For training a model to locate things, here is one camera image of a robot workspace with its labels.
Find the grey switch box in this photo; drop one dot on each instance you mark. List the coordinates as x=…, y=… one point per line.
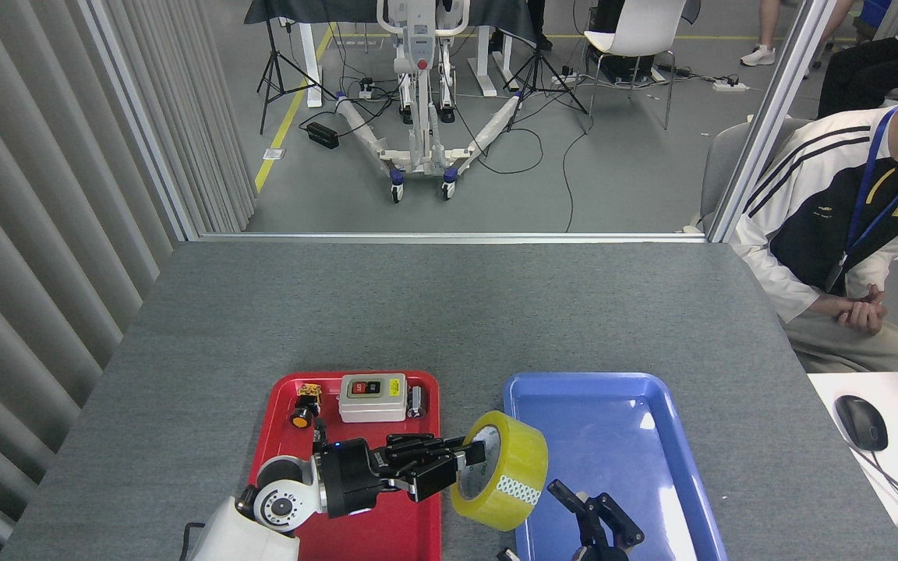
x=371, y=405

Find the small metal cylinder part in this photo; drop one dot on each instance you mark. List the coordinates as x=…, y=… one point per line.
x=416, y=403

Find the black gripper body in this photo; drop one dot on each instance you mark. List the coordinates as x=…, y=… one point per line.
x=348, y=479
x=591, y=555

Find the black power adapter box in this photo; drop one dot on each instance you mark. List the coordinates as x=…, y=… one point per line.
x=323, y=135

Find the grey office chair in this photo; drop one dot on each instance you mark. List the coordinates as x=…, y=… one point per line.
x=726, y=164

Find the white floor label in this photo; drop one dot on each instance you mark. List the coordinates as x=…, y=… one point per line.
x=273, y=154

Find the black computer mouse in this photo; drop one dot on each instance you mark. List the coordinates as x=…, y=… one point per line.
x=860, y=421

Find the person's right hand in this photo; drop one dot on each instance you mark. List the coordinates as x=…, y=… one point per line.
x=866, y=319

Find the blue plastic tray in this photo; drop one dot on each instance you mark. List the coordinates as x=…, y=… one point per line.
x=636, y=467

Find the grey vertical blinds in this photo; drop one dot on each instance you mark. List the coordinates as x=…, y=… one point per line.
x=28, y=195

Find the person's left hand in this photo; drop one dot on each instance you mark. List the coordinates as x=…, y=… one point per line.
x=873, y=294

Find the white plastic chair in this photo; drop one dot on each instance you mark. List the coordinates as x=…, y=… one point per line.
x=636, y=31

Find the white stand on wheels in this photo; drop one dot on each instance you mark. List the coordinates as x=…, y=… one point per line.
x=422, y=93

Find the yellow black push button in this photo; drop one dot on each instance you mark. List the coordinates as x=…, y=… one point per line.
x=305, y=409

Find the person's right forearm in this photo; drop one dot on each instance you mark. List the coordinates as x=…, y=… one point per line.
x=828, y=305

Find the white power strip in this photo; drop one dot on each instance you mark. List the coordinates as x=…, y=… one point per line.
x=730, y=86

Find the person in white shoes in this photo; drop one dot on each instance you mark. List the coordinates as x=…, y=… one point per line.
x=758, y=56

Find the yellow roll of tape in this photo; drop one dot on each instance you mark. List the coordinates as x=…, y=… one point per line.
x=523, y=460

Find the black tripod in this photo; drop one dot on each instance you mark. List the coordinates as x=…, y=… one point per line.
x=536, y=70
x=273, y=70

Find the silver aluminium post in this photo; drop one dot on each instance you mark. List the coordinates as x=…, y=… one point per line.
x=137, y=117
x=776, y=117

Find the desk with black cloth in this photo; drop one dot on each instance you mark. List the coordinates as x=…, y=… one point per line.
x=496, y=15

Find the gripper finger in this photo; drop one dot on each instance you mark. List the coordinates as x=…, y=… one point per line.
x=426, y=450
x=574, y=502
x=429, y=481
x=622, y=526

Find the person in black clothes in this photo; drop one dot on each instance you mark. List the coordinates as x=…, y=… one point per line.
x=870, y=74

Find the red plastic tray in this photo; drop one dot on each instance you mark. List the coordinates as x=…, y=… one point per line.
x=270, y=436

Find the silver aluminium rail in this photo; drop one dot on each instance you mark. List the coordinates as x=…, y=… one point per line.
x=449, y=237

